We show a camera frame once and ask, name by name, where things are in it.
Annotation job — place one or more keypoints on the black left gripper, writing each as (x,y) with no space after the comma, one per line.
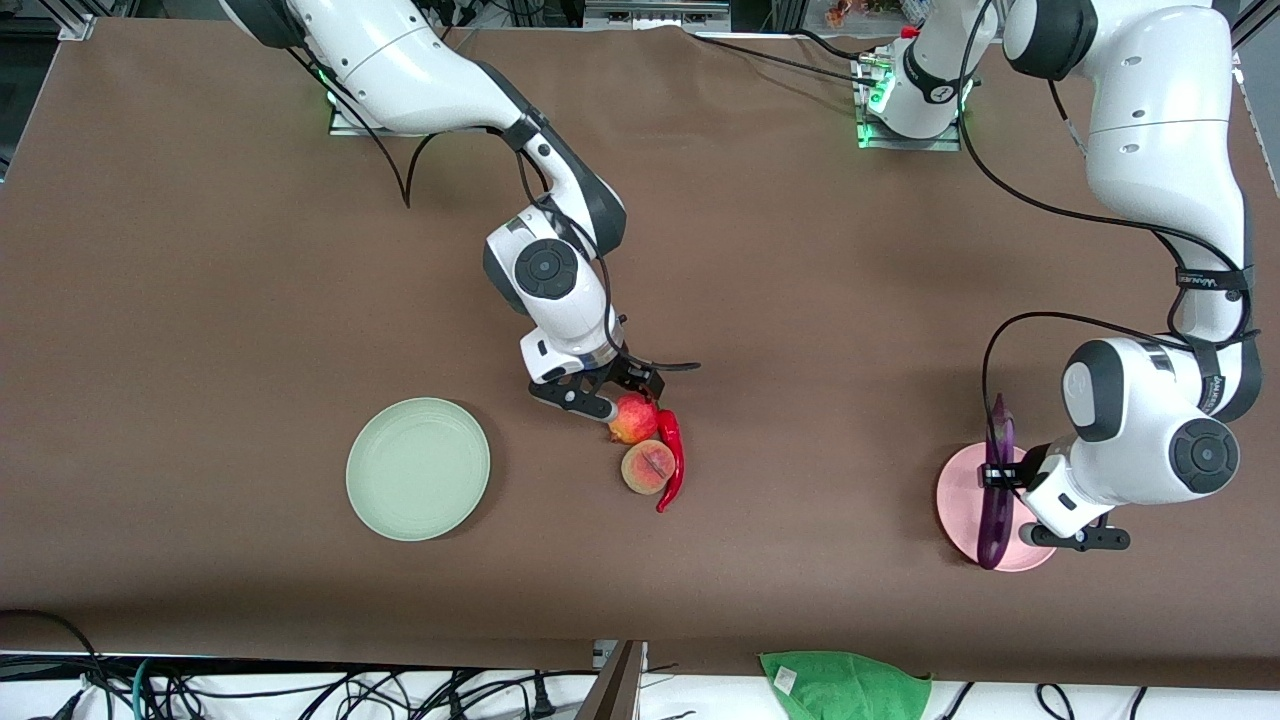
(1012,472)

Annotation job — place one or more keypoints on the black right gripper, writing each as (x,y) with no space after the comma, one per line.
(632,376)

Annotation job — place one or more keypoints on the red pomegranate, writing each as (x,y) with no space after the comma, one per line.
(632,422)

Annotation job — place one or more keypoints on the purple eggplant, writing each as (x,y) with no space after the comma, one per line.
(995,530)

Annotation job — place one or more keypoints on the yellow pink peach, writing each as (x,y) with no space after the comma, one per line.
(648,468)

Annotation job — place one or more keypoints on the red chili pepper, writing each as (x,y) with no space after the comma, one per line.
(678,460)

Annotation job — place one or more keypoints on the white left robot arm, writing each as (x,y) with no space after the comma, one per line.
(1150,150)

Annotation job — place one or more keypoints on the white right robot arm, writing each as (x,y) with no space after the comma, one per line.
(400,60)

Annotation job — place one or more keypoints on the pink round plate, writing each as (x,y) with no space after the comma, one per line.
(960,500)

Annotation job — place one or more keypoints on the brown table cover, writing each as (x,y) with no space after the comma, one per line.
(750,250)

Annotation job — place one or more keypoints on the pale green round plate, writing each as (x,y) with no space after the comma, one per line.
(418,470)

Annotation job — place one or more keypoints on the green cloth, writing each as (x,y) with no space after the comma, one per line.
(840,688)

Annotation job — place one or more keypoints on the grey metal profile bar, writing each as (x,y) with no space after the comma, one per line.
(620,690)

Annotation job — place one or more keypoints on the black power plug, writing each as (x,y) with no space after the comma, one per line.
(542,700)

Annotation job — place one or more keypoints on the grey control box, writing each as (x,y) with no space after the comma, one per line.
(655,15)

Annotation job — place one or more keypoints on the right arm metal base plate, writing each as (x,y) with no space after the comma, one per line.
(350,130)

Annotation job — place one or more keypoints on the aluminium frame post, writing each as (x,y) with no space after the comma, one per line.
(1250,25)
(75,22)

